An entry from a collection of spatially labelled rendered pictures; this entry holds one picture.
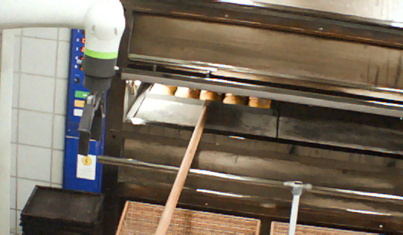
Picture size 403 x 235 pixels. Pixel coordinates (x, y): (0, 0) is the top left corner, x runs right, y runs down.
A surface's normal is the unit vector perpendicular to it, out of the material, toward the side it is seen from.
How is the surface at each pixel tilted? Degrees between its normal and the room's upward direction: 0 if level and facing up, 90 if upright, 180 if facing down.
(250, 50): 70
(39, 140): 90
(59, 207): 0
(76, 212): 0
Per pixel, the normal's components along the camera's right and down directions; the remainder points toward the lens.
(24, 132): -0.11, 0.33
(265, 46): -0.07, -0.02
